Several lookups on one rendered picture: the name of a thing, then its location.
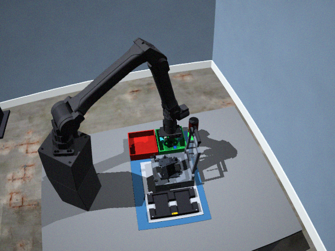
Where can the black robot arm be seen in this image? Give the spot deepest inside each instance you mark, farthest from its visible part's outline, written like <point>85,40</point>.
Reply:
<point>69,113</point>

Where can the green bin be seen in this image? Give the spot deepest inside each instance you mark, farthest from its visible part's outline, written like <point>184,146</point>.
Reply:
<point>161,147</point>

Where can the green circuit board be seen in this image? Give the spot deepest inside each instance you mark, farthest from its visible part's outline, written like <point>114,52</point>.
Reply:
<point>170,143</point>

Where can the red bin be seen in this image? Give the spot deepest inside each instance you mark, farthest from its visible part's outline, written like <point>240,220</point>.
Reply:
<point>142,144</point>

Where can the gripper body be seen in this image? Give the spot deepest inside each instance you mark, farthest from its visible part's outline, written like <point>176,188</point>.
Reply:
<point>171,132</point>

